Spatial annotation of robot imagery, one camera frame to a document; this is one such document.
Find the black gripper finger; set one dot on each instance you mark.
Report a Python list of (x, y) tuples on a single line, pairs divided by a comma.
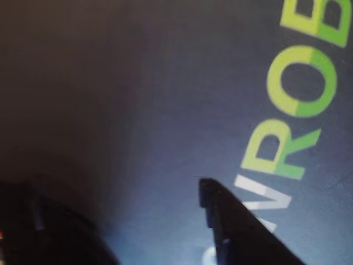
[(41, 243), (248, 243)]

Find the dark grey WOWROBO mat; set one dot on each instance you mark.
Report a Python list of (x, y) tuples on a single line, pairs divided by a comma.
[(165, 96)]

